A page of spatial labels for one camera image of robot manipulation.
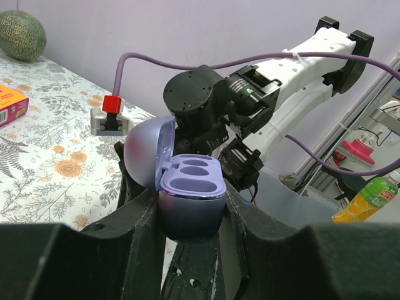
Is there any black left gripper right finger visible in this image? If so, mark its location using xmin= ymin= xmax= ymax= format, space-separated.
xmin=219 ymin=186 xmax=399 ymax=299

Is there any lavender earbud charging case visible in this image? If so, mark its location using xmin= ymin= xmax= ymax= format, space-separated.
xmin=124 ymin=116 xmax=227 ymax=243

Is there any green melon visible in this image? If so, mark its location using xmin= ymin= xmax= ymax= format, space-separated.
xmin=1 ymin=10 xmax=47 ymax=62

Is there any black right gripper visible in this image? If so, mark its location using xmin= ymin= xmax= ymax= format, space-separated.
xmin=173 ymin=121 xmax=263 ymax=192

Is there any green orange juice bottle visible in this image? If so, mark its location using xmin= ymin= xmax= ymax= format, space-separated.
xmin=331 ymin=176 xmax=399 ymax=223

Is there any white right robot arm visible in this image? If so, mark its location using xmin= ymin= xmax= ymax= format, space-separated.
xmin=161 ymin=17 xmax=399 ymax=299

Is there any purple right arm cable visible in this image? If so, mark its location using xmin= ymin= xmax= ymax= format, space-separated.
xmin=111 ymin=52 xmax=400 ymax=177

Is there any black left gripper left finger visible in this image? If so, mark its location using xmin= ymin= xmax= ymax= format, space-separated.
xmin=0 ymin=187 xmax=166 ymax=300

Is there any orange snack box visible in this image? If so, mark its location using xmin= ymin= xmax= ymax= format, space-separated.
xmin=0 ymin=85 xmax=29 ymax=127

